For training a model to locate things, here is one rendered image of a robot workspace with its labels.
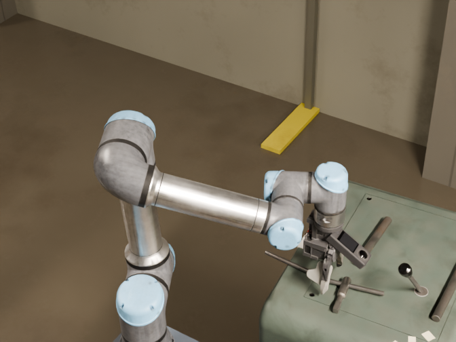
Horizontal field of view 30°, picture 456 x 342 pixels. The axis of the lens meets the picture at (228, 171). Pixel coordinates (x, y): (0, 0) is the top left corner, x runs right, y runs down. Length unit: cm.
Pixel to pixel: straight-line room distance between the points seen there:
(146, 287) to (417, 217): 80
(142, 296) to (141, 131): 42
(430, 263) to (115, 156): 91
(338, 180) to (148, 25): 360
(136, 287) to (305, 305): 43
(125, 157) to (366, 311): 73
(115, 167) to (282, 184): 39
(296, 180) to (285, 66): 300
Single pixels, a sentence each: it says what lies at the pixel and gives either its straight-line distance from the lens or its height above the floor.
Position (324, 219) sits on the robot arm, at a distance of 200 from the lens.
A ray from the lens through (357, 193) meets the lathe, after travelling 247.
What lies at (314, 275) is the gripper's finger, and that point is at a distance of 213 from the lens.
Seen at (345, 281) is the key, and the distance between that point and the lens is 218.
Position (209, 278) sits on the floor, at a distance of 395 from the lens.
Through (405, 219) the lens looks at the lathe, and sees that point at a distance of 241.
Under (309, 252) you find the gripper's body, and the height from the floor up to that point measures 138.
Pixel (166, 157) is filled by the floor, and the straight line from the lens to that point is 464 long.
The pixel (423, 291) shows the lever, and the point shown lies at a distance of 221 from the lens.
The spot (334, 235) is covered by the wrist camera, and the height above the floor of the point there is 145.
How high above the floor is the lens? 286
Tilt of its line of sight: 39 degrees down
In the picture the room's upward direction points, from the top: 2 degrees counter-clockwise
